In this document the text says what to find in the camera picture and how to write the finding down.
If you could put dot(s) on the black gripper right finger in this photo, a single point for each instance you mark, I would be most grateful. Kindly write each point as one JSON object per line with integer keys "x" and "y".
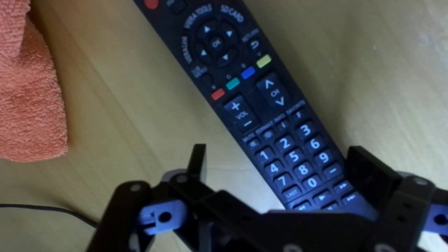
{"x": 406, "y": 210}

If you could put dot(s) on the black TV remote control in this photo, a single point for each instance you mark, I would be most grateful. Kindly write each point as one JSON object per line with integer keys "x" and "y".
{"x": 260, "y": 93}

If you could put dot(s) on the orange towel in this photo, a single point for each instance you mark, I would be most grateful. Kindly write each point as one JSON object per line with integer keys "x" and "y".
{"x": 28, "y": 102}

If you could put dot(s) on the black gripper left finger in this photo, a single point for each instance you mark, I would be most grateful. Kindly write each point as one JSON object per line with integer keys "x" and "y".
{"x": 130, "y": 210}

